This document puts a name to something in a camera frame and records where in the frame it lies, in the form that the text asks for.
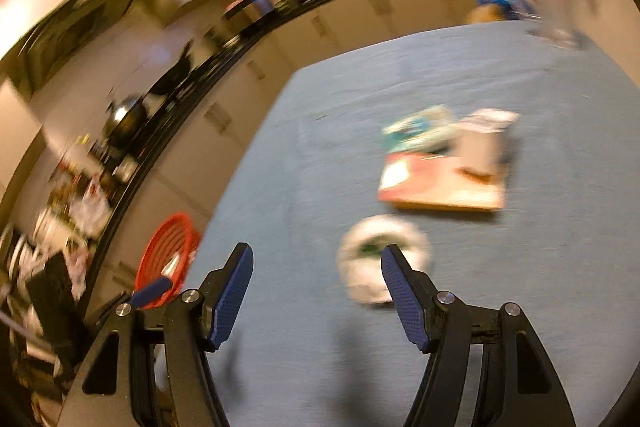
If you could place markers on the white and grey carton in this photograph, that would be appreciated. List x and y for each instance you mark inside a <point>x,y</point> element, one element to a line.
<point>482,142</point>

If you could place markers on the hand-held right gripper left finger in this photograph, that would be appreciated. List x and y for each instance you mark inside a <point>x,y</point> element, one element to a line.
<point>230,297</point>

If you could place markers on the black kitchen counter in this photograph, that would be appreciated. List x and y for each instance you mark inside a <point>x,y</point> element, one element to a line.
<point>240,52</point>

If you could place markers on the black frying pan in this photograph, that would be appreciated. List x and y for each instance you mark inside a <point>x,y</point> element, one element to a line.
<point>172,72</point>

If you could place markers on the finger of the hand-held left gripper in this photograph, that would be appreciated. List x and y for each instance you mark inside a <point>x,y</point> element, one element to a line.
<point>152,291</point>

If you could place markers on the red plastic basket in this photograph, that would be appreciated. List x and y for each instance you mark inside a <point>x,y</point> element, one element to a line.
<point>160,242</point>

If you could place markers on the cream lower kitchen cabinets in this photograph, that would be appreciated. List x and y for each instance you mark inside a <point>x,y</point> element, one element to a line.
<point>225,117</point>

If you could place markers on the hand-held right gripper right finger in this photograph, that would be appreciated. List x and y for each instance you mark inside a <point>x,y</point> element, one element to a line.
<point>405,297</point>

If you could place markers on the teal packet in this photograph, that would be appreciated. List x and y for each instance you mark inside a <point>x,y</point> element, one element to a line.
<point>415,127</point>

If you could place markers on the white bag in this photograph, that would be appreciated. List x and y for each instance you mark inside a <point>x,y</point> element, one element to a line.
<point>360,247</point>

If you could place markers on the blue and yellow bag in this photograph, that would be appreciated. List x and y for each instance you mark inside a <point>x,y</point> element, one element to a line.
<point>495,9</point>

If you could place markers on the silver rice cooker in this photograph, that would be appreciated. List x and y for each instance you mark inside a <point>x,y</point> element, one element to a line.
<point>250,7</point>

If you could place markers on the flat orange pink box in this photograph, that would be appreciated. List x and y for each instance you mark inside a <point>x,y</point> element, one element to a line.
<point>435,187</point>

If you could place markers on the round metal pot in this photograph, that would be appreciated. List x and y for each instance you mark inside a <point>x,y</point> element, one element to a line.
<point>125,119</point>

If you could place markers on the dark range hood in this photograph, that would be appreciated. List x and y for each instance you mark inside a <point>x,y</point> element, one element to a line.
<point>75,32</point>

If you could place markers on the clear glass mug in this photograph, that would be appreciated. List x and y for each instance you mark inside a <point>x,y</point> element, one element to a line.
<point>555,7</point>

